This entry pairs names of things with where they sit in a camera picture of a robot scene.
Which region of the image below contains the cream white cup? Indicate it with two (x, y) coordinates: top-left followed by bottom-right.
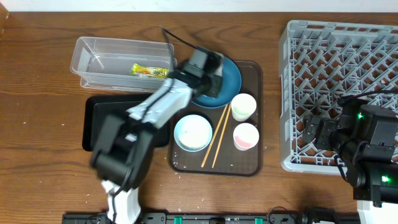
(231, 93), (257, 122)

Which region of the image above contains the pink cup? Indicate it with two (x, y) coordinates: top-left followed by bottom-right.
(233, 123), (259, 151)

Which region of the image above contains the yellow green snack wrapper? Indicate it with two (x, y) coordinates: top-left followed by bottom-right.
(130, 63), (169, 78)

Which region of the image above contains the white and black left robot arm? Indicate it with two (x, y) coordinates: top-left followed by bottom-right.
(90, 68), (223, 223)

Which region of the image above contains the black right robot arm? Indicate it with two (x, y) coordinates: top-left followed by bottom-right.
(303, 93), (397, 223)

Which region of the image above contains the grey dishwasher rack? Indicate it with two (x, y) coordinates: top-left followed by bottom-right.
(279, 20), (397, 175)

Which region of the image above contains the dark blue plate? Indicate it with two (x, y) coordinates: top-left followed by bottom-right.
(193, 57), (242, 109)

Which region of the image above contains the right wooden chopstick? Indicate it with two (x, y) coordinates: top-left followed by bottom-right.
(211, 103), (231, 169)

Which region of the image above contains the wooden chopstick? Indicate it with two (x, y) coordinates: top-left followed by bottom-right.
(211, 103), (231, 169)
(201, 105), (228, 168)

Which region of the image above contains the left wooden chopstick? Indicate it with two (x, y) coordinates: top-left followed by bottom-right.
(201, 105), (228, 168)

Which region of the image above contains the light blue bowl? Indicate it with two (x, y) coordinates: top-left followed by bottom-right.
(174, 114), (213, 152)

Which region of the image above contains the dark brown serving tray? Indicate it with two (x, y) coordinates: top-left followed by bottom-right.
(168, 60), (263, 177)

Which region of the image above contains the clear plastic bin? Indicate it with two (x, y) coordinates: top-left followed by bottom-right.
(70, 37), (174, 93)

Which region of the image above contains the black plastic bin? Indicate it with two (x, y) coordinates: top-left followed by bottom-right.
(81, 93), (171, 152)

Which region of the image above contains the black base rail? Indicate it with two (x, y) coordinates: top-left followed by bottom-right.
(61, 212), (361, 224)

